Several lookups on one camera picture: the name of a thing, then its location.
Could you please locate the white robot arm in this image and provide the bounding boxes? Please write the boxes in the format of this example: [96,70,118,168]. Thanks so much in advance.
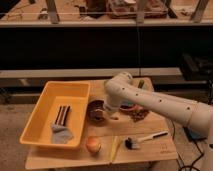
[104,72,213,171]

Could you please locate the purple bowl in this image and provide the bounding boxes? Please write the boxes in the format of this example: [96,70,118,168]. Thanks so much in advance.
[86,100,105,123]

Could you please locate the brown pretzel pile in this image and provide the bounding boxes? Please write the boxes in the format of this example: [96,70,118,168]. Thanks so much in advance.
[130,109,149,122]

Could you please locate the yellow banana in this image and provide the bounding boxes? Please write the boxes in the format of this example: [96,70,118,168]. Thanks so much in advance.
[110,136,120,163]

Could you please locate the yellow plastic bin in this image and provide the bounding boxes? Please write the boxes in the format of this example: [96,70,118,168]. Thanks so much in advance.
[20,81,90,149]

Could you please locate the light wooden table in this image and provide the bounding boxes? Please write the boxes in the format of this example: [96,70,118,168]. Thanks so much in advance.
[26,80,177,169]

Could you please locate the orange apple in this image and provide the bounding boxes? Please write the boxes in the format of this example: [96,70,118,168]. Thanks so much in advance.
[86,136,101,154]

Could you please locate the black white dish brush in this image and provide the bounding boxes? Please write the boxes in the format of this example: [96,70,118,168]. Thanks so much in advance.
[125,131,168,150]

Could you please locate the brown striped chocolate bar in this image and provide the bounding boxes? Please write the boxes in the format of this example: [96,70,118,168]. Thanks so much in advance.
[55,106,70,126]

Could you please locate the bottle with green cap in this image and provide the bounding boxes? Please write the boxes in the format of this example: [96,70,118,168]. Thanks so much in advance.
[138,79,145,89]

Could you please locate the grey cloth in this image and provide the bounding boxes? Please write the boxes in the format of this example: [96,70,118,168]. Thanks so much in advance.
[51,124,73,144]

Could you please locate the black foot pedal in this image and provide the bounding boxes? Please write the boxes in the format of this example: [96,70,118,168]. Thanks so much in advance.
[184,127,205,141]

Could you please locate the black cable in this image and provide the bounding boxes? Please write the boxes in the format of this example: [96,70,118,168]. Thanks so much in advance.
[166,118,208,171]

